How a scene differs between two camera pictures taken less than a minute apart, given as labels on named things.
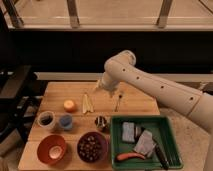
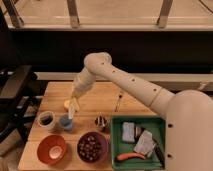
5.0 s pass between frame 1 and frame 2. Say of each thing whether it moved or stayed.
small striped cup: stayed
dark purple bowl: stayed
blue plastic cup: stayed
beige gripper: moved
